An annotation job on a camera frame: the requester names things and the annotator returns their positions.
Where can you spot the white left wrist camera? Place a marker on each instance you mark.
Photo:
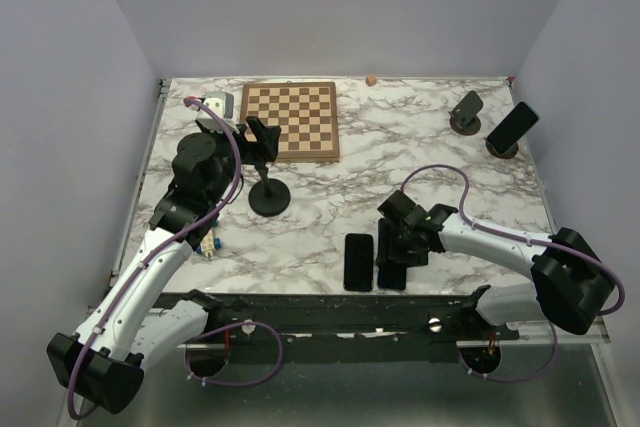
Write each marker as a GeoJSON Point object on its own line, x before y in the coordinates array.
{"type": "Point", "coordinates": [220, 103]}

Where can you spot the round wooden stand right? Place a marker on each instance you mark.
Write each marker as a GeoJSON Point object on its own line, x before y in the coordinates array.
{"type": "Point", "coordinates": [509, 153]}

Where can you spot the black round-base phone stand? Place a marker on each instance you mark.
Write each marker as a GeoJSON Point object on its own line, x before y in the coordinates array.
{"type": "Point", "coordinates": [269, 197]}

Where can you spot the aluminium rail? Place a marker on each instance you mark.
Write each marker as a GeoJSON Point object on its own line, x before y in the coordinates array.
{"type": "Point", "coordinates": [550, 332]}

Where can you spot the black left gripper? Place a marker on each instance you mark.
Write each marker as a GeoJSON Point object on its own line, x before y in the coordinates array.
{"type": "Point", "coordinates": [266, 146]}

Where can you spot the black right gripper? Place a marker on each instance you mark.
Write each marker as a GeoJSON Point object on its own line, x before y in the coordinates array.
{"type": "Point", "coordinates": [414, 258]}

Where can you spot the beige blue toy block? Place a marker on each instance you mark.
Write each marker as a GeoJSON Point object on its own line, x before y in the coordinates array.
{"type": "Point", "coordinates": [210, 243]}

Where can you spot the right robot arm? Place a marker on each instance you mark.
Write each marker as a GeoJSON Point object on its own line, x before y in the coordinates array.
{"type": "Point", "coordinates": [563, 286]}

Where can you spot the wooden chessboard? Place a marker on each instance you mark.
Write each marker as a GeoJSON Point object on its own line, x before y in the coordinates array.
{"type": "Point", "coordinates": [306, 113]}

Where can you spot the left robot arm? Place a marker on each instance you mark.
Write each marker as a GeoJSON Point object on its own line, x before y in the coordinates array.
{"type": "Point", "coordinates": [105, 360]}

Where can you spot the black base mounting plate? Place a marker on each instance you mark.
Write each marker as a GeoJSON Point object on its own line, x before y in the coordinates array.
{"type": "Point", "coordinates": [347, 328]}

